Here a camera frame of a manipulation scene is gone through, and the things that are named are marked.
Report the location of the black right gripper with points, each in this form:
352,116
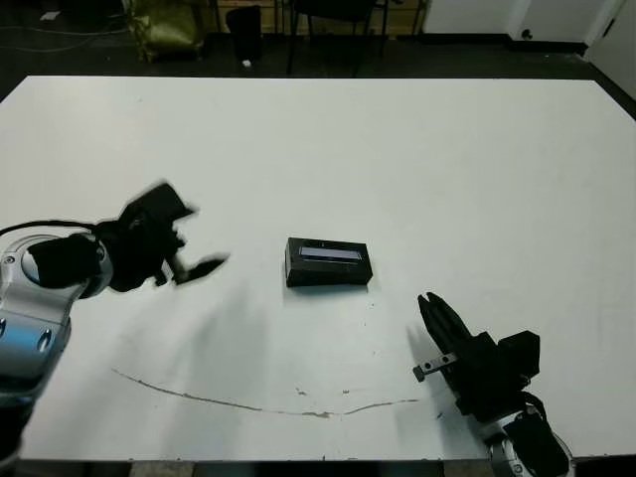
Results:
482,382

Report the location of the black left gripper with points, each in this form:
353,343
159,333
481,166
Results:
139,253

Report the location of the black box lid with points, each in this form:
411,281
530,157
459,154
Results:
328,263

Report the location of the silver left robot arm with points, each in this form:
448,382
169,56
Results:
35,308

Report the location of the yellowish plastic bag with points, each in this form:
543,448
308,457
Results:
164,30

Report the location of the black waste bin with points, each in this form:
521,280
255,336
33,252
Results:
244,32

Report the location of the wooden shelving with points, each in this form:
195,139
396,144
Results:
273,20

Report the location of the white paper sheet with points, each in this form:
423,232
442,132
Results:
50,16

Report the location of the black chair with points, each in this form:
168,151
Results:
338,12

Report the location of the white door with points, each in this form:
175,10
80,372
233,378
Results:
616,49

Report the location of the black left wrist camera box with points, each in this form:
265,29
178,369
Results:
154,204

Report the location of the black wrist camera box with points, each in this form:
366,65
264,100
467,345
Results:
154,204
519,355

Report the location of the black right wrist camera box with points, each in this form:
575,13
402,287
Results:
519,355

